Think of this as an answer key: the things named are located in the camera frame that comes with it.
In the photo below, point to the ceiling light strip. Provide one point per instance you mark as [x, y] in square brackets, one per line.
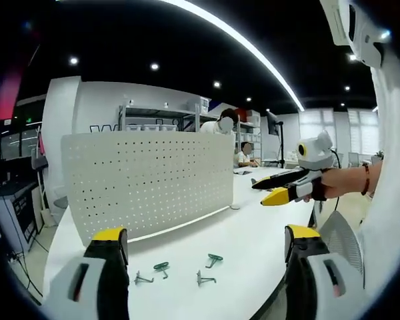
[253, 46]

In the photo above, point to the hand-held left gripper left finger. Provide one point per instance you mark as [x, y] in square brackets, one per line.
[96, 286]

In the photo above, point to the person's right hand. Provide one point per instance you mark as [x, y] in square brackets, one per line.
[330, 185]

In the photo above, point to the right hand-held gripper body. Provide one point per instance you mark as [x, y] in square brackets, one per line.
[315, 156]

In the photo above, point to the small round white disc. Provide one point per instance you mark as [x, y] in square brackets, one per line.
[235, 207]

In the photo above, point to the black monitor on stand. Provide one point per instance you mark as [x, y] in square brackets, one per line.
[272, 123]

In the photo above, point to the white perforated mounting plate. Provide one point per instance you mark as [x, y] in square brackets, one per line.
[146, 186]

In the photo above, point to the grey metal storage shelf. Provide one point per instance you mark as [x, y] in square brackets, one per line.
[153, 116]

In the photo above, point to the white chest-worn device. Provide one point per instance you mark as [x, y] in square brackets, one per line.
[356, 30]

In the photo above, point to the dark equipment cabinet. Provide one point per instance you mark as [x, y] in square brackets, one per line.
[11, 206]

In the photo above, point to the shelf with white bins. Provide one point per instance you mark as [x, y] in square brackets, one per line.
[251, 133]

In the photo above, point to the white mesh office chair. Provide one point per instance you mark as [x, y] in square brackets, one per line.
[345, 240]

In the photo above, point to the person's white shirt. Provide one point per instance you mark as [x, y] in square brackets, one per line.
[393, 166]

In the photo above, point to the green hook assembly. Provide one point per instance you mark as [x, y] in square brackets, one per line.
[205, 278]
[143, 279]
[215, 258]
[162, 266]

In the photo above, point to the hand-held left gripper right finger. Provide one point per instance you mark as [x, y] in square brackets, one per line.
[316, 286]

